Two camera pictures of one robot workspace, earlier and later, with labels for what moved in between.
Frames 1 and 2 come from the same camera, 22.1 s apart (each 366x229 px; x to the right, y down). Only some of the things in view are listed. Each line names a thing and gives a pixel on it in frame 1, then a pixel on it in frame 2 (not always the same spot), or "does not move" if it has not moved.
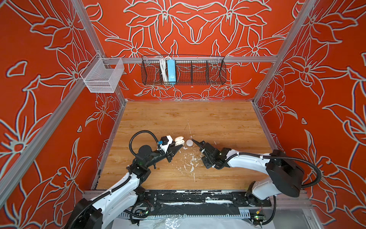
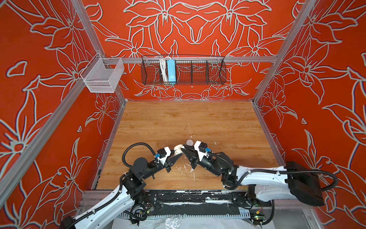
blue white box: x=171 y=71 does not move
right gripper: x=206 y=165 -> x=195 y=160
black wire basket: x=190 y=71 does not move
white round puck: x=189 y=142 does not move
